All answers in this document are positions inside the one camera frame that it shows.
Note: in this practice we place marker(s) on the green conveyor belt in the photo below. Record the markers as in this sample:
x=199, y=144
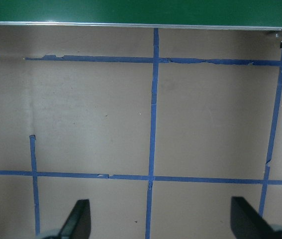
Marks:
x=130, y=11

